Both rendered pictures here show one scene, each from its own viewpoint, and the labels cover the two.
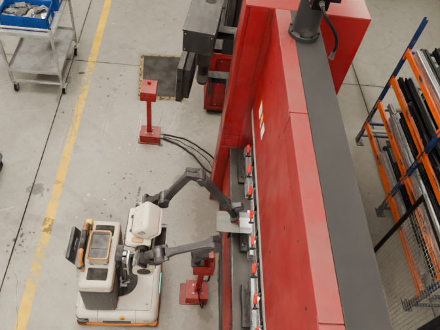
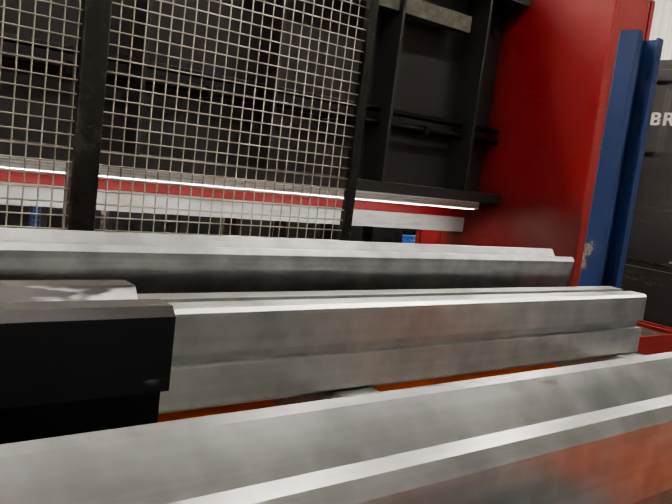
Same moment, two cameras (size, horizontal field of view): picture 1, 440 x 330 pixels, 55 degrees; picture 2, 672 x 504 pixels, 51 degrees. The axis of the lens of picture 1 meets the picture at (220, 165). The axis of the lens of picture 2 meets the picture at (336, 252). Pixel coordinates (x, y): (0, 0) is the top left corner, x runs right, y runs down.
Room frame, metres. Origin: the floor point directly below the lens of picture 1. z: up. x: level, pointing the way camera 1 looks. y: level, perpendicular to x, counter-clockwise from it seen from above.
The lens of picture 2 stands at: (0.66, -2.62, 1.55)
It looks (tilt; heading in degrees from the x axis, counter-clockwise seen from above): 7 degrees down; 61
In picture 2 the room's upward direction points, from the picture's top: 7 degrees clockwise
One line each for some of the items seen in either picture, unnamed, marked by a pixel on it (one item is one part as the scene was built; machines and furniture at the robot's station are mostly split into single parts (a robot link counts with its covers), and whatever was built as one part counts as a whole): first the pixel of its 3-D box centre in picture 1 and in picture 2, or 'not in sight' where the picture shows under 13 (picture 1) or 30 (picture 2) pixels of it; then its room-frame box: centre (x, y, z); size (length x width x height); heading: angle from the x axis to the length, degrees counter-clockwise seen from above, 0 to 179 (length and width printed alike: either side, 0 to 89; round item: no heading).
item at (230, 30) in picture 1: (228, 44); not in sight; (2.95, 0.13, 1.67); 0.40 x 0.24 x 0.07; 9
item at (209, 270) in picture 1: (203, 258); not in sight; (1.46, -0.02, 0.75); 0.20 x 0.16 x 0.18; 10
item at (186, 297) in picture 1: (193, 291); not in sight; (1.46, 0.01, 0.06); 0.25 x 0.20 x 0.12; 100
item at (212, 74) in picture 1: (220, 88); not in sight; (2.95, 0.13, 1.18); 0.40 x 0.24 x 0.07; 9
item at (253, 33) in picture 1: (270, 120); (499, 281); (2.70, -0.36, 1.15); 0.85 x 0.25 x 2.30; 99
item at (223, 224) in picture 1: (233, 222); not in sight; (1.69, -0.19, 1.00); 0.26 x 0.18 x 0.01; 99
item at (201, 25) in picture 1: (199, 57); not in sight; (2.88, 0.35, 1.53); 0.51 x 0.25 x 0.85; 1
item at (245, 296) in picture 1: (245, 306); not in sight; (1.10, -0.37, 0.89); 0.30 x 0.05 x 0.03; 9
